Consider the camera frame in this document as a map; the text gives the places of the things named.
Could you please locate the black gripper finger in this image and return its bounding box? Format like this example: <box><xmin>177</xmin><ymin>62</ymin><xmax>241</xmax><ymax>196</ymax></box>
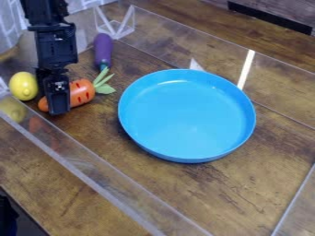
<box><xmin>43</xmin><ymin>75</ymin><xmax>70</xmax><ymax>115</ymax></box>
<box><xmin>35</xmin><ymin>68</ymin><xmax>46</xmax><ymax>96</ymax></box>

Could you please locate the white patterned curtain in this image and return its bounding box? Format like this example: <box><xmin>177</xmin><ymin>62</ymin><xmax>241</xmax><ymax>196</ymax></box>
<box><xmin>0</xmin><ymin>0</ymin><xmax>117</xmax><ymax>54</ymax></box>

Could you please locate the clear acrylic enclosure wall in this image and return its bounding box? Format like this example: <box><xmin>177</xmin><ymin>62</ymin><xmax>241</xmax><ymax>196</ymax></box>
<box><xmin>0</xmin><ymin>0</ymin><xmax>315</xmax><ymax>236</ymax></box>

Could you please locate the yellow toy lemon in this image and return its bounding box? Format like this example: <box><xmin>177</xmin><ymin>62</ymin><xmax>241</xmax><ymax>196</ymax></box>
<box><xmin>7</xmin><ymin>72</ymin><xmax>38</xmax><ymax>100</ymax></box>

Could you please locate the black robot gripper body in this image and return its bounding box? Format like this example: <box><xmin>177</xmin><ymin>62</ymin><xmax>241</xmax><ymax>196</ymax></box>
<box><xmin>27</xmin><ymin>23</ymin><xmax>77</xmax><ymax>77</ymax></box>

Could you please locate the blue round plate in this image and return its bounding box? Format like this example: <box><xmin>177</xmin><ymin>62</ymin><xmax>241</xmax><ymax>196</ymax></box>
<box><xmin>117</xmin><ymin>69</ymin><xmax>256</xmax><ymax>163</ymax></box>

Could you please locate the purple toy eggplant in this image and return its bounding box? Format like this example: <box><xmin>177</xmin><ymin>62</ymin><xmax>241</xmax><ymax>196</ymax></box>
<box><xmin>93</xmin><ymin>33</ymin><xmax>113</xmax><ymax>70</ymax></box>

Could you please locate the black bar in background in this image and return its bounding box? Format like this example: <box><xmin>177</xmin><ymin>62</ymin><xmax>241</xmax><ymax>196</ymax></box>
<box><xmin>228</xmin><ymin>0</ymin><xmax>312</xmax><ymax>35</ymax></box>

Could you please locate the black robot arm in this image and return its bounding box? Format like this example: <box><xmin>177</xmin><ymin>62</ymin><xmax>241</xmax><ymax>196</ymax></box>
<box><xmin>19</xmin><ymin>0</ymin><xmax>78</xmax><ymax>115</ymax></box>

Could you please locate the orange toy carrot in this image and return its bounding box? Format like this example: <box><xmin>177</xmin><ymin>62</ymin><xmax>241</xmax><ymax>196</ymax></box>
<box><xmin>37</xmin><ymin>66</ymin><xmax>117</xmax><ymax>113</ymax></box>

